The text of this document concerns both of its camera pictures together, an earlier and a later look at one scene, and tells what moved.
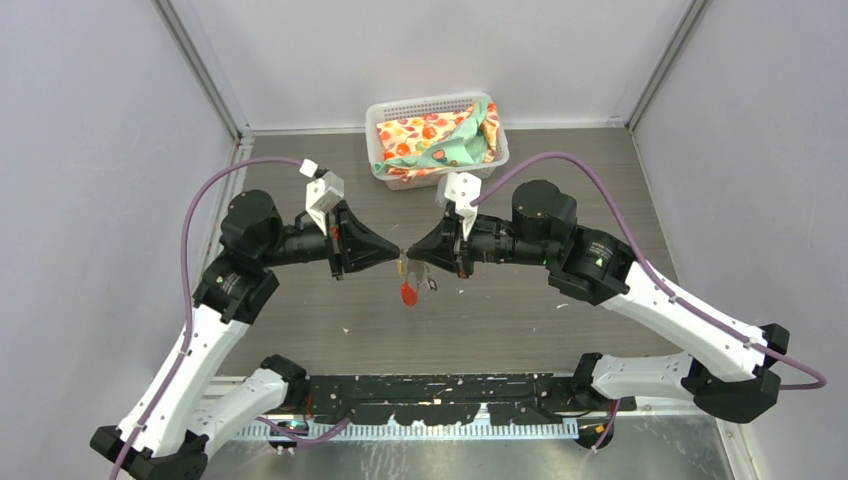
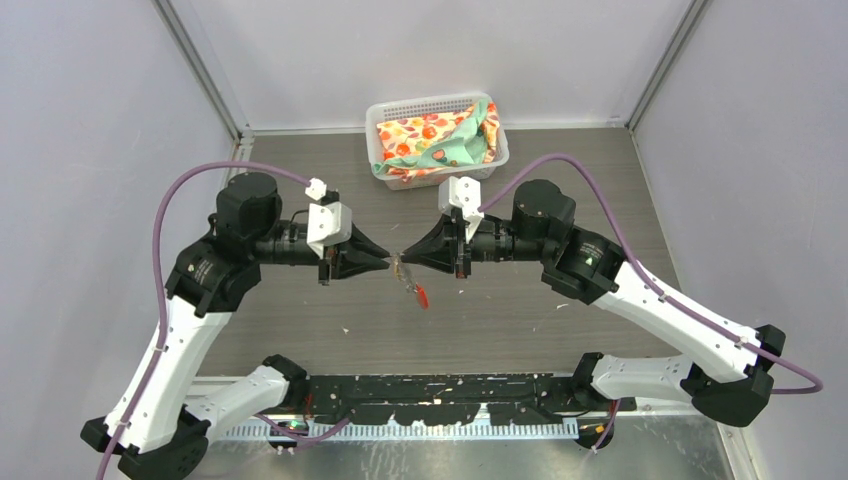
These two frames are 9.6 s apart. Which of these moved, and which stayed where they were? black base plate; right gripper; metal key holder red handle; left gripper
Moved: metal key holder red handle
Stayed: right gripper; black base plate; left gripper
